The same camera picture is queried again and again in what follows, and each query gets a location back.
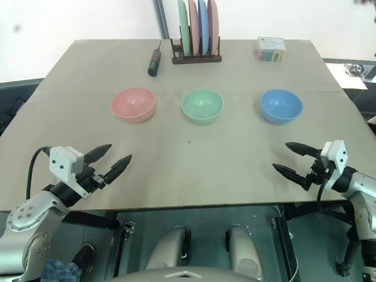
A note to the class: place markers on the silver right robot leg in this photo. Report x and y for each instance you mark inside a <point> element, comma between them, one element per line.
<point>243,252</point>

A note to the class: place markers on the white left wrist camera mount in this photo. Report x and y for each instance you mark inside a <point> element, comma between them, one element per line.
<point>65,165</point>

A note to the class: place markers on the pink plate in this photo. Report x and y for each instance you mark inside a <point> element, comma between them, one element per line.
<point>194,29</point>
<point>213,26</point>

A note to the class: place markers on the green plastic bowl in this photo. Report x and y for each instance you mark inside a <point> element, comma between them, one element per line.
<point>202,114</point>

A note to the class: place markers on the silver robot leg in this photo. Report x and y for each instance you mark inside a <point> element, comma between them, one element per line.
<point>169,249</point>
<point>243,252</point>

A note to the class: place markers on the silver left robot leg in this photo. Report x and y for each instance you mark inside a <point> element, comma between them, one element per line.
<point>169,249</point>

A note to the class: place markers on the blue plate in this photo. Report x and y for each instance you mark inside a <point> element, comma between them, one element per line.
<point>203,28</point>

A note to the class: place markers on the blue plaid trouser leg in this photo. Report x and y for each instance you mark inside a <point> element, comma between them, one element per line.
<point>60,271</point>

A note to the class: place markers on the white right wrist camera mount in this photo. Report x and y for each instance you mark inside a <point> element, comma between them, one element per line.
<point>335,160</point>

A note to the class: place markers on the dark wooden plate rack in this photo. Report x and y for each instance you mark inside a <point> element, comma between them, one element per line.
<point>196,58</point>

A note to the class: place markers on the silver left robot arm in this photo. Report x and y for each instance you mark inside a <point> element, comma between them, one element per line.
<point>32,226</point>

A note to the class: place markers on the pink plastic bowl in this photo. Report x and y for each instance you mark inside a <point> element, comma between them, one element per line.
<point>127,112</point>

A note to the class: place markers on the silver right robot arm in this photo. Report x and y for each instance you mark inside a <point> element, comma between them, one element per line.
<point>359,205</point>

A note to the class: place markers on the black shoe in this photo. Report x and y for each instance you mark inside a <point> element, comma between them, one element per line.
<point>84,258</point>

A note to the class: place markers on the green plate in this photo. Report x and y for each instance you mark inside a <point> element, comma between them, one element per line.
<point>183,28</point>

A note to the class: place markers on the black screwdriver with red band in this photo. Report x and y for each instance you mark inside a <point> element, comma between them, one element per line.
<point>154,63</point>

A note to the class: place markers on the clear box of coloured clips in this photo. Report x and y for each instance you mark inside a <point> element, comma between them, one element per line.
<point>271,50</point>

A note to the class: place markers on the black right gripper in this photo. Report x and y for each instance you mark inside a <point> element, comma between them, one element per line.
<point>318,173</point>

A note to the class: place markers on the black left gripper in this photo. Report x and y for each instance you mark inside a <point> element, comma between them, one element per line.
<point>89,179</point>

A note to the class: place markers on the silver robot torso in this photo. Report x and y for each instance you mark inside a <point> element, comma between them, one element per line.
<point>183,274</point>

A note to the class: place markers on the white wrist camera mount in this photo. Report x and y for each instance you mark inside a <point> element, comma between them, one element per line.
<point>65,165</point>
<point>335,160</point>

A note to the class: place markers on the blue plastic bowl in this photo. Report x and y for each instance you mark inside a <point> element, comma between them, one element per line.
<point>281,114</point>

